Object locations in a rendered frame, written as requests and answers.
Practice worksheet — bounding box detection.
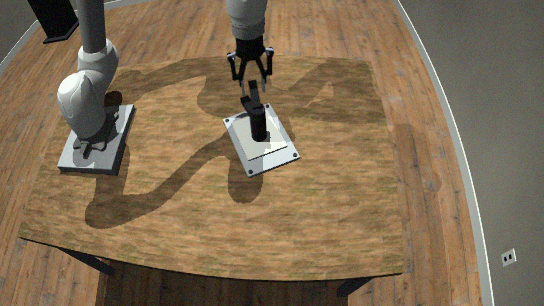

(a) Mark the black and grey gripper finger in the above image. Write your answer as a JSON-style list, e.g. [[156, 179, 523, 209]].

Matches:
[[227, 52, 249, 96], [253, 47, 274, 93]]

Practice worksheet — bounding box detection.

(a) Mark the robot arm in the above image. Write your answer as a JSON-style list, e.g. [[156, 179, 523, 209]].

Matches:
[[57, 0, 267, 158]]

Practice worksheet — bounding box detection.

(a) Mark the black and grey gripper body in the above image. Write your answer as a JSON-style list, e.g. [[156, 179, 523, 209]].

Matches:
[[235, 35, 265, 62]]

